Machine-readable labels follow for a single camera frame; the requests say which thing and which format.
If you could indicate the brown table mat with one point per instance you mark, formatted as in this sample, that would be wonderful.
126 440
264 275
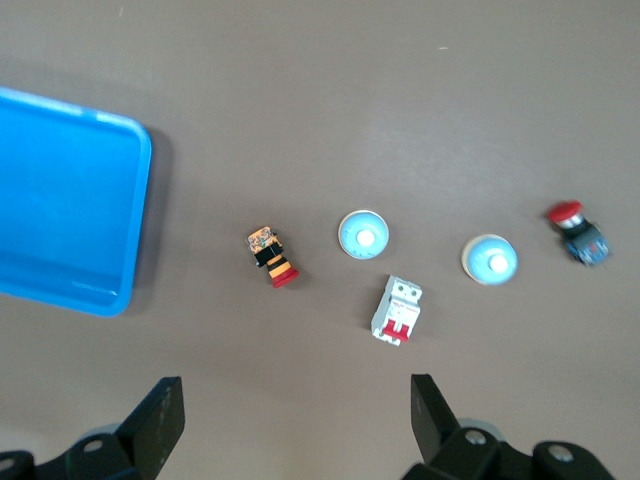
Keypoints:
320 100

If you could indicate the white circuit breaker red switch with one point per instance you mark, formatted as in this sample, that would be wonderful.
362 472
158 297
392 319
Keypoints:
397 310

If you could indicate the red button orange black body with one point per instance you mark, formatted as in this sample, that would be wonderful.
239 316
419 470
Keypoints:
267 250

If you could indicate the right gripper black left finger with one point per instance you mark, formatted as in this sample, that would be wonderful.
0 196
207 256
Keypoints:
145 430

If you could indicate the light blue service bell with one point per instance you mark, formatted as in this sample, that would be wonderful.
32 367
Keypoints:
364 237
490 261

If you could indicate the red mushroom button blue body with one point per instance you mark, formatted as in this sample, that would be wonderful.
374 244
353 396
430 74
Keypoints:
582 242

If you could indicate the blue plastic tray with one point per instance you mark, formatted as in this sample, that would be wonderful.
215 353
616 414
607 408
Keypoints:
65 200

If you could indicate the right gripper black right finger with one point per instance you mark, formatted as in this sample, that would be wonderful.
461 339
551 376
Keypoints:
435 430

